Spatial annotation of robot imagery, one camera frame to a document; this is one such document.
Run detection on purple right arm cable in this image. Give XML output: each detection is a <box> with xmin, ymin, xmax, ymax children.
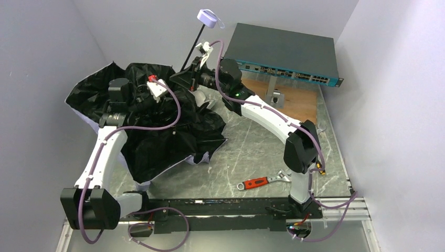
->
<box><xmin>208</xmin><ymin>39</ymin><xmax>359</xmax><ymax>243</ymax></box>

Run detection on lilac folding umbrella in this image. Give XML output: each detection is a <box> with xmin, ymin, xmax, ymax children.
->
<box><xmin>66</xmin><ymin>62</ymin><xmax>226</xmax><ymax>187</ymax></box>

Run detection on red handled adjustable wrench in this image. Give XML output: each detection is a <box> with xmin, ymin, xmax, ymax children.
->
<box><xmin>236</xmin><ymin>170</ymin><xmax>291</xmax><ymax>191</ymax></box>

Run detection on wooden base board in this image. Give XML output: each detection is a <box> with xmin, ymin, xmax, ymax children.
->
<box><xmin>242</xmin><ymin>78</ymin><xmax>317</xmax><ymax>124</ymax></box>

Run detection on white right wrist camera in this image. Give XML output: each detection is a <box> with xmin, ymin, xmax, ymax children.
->
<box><xmin>195</xmin><ymin>41</ymin><xmax>214</xmax><ymax>68</ymax></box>

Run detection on aluminium frame rail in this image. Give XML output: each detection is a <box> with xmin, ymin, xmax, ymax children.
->
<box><xmin>57</xmin><ymin>197</ymin><xmax>380</xmax><ymax>251</ymax></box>

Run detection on teal network switch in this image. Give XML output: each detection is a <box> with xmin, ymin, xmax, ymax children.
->
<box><xmin>224</xmin><ymin>23</ymin><xmax>343</xmax><ymax>87</ymax></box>

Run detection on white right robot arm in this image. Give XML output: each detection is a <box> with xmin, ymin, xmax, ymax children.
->
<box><xmin>169</xmin><ymin>58</ymin><xmax>323</xmax><ymax>211</ymax></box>

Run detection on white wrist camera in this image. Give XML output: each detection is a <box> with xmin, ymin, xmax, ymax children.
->
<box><xmin>195</xmin><ymin>41</ymin><xmax>214</xmax><ymax>68</ymax></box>
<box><xmin>146</xmin><ymin>75</ymin><xmax>168</xmax><ymax>103</ymax></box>

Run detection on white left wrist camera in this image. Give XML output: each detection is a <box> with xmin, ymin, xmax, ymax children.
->
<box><xmin>146</xmin><ymin>75</ymin><xmax>168</xmax><ymax>103</ymax></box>

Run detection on mint green umbrella sleeve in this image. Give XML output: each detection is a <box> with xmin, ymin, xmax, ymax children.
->
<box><xmin>192</xmin><ymin>90</ymin><xmax>217</xmax><ymax>110</ymax></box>

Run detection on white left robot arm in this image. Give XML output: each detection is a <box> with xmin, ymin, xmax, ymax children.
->
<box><xmin>60</xmin><ymin>78</ymin><xmax>149</xmax><ymax>230</ymax></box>

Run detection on black yellow screwdriver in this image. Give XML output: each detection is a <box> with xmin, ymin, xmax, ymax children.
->
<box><xmin>317</xmin><ymin>163</ymin><xmax>326</xmax><ymax>175</ymax></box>

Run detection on grey metal stand bracket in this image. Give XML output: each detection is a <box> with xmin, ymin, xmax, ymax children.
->
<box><xmin>265</xmin><ymin>76</ymin><xmax>284</xmax><ymax>109</ymax></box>

